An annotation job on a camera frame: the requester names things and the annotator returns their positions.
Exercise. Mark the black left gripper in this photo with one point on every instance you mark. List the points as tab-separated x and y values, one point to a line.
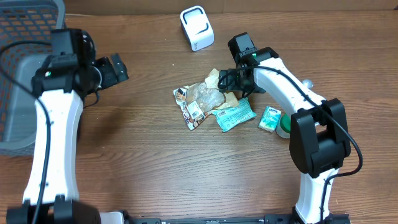
111	78

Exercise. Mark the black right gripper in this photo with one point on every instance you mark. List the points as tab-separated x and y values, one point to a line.
231	79

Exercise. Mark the teal wafer packet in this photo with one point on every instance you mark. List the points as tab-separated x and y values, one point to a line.
228	118

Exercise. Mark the teal tissue pack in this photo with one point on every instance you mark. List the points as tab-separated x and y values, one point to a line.
269	119

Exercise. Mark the brown snack bag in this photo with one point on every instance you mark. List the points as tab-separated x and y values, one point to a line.
199	100

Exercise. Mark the green lidded jar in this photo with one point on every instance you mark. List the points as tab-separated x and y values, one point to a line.
283	127

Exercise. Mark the yellow dish soap bottle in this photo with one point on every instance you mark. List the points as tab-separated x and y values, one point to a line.
307	83

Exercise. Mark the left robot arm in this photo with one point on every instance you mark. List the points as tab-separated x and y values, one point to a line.
51	195

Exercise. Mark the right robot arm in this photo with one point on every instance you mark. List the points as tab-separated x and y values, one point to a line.
318	141

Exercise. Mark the white barcode scanner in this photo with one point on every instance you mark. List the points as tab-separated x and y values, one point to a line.
197	28

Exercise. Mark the grey plastic shopping basket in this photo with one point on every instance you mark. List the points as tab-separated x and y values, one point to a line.
30	22

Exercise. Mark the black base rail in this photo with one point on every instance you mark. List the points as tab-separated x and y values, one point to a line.
217	221

